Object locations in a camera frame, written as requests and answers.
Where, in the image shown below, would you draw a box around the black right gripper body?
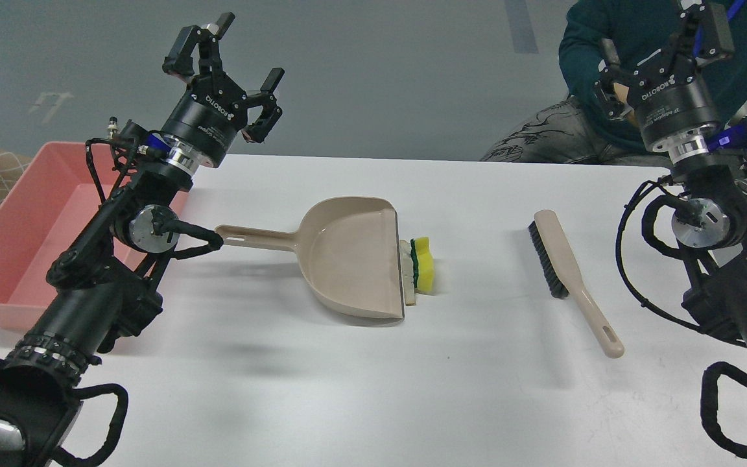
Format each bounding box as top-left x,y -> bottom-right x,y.
626,71 -> 721,154

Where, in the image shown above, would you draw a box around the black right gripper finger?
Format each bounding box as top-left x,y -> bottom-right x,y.
593,38 -> 637,121
658,1 -> 736,73

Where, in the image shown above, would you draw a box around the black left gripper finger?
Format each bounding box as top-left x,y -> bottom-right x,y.
241,67 -> 285,144
162,12 -> 236,91

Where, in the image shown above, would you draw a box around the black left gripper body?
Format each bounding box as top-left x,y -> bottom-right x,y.
162,72 -> 247,168

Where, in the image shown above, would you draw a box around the beige plastic dustpan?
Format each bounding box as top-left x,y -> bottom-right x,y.
215,197 -> 405,320

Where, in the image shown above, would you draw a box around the beige hand brush black bristles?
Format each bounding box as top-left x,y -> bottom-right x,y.
528,210 -> 625,359

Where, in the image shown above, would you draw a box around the yellow green sponge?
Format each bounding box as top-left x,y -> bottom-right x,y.
409,237 -> 435,294

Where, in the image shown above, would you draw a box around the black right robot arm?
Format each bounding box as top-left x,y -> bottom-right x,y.
594,1 -> 747,459

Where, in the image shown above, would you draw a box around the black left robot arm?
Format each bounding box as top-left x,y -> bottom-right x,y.
0,12 -> 284,466

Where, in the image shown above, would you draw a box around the pink plastic bin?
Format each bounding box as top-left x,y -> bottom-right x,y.
0,141 -> 189,333

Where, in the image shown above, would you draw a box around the person in teal sweater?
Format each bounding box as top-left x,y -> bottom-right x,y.
480,0 -> 747,166

